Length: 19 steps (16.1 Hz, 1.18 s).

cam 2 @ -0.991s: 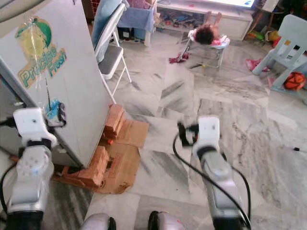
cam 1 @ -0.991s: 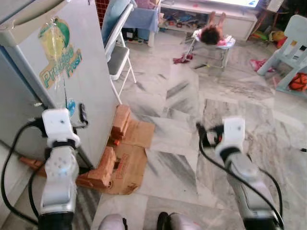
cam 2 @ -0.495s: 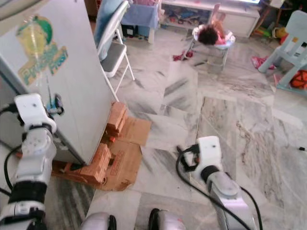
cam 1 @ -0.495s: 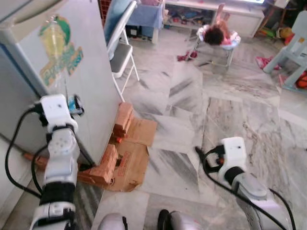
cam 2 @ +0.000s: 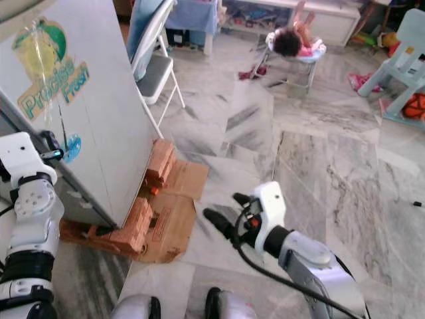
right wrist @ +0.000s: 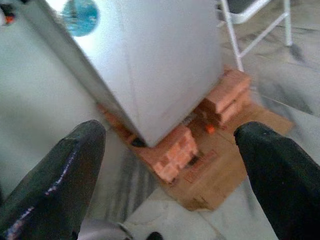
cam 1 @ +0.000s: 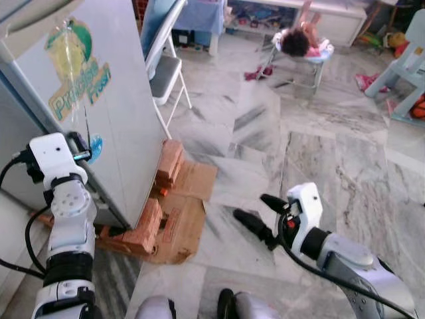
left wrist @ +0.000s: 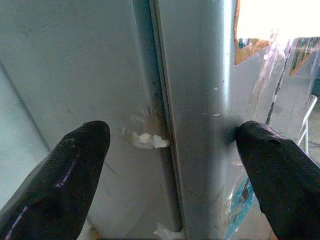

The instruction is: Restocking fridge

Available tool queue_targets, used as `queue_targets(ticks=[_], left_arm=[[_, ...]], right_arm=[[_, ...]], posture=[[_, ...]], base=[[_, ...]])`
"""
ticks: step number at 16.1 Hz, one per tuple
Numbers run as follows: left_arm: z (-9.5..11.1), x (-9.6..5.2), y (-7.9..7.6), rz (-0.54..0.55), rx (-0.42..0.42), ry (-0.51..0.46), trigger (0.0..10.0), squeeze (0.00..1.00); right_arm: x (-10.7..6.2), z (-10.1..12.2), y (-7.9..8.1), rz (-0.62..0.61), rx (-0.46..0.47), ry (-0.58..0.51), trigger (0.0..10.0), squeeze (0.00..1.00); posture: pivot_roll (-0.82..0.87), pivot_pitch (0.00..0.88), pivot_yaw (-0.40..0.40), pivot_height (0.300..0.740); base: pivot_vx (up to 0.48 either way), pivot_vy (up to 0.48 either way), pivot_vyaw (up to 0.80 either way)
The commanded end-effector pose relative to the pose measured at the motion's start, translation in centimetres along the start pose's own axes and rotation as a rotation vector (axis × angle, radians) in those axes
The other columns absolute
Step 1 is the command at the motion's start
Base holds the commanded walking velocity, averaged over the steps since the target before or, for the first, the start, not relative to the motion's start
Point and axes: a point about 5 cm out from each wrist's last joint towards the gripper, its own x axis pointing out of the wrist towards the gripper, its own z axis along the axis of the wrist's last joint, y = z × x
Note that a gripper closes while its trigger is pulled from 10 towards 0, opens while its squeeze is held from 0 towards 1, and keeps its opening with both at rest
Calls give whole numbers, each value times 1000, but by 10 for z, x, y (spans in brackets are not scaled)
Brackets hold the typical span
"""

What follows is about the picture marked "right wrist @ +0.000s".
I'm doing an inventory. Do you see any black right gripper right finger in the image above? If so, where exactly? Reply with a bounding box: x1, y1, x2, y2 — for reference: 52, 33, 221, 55
233, 121, 320, 240

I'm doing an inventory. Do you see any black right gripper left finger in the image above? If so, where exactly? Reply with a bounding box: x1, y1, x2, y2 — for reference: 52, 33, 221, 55
0, 119, 107, 240

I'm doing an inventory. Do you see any grey fridge cabinet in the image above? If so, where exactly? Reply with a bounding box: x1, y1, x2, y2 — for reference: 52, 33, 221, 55
42, 0, 224, 148

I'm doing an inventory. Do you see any brown cardboard sheet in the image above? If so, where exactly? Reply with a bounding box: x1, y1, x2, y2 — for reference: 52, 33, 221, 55
129, 103, 296, 212

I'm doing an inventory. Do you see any red brick stack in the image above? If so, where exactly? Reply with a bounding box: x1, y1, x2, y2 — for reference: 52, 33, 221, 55
198, 68, 252, 127
152, 124, 200, 184

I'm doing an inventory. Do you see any white folding chair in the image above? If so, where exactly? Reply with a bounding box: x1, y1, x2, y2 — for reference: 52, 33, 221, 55
216, 0, 305, 74

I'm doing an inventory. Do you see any blue round sticker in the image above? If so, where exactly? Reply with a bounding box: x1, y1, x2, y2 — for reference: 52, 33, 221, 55
61, 0, 101, 38

